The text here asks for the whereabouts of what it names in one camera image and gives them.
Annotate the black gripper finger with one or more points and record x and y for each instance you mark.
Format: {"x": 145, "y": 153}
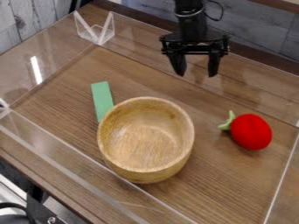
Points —
{"x": 178, "y": 62}
{"x": 214, "y": 63}

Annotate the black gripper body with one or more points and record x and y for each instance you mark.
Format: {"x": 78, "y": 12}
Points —
{"x": 194, "y": 39}

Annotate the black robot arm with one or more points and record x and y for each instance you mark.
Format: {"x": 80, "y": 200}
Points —
{"x": 193, "y": 6}

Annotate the green flat stick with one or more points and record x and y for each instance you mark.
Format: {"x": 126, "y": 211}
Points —
{"x": 103, "y": 100}

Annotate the brown wooden bowl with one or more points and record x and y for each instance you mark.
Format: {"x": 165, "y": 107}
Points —
{"x": 146, "y": 136}

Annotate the red toy strawberry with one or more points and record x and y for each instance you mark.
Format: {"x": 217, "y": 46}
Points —
{"x": 250, "y": 130}

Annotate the black metal stand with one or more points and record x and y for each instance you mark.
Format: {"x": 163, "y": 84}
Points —
{"x": 42, "y": 214}

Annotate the clear acrylic corner bracket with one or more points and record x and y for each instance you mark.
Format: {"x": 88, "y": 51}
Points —
{"x": 96, "y": 34}

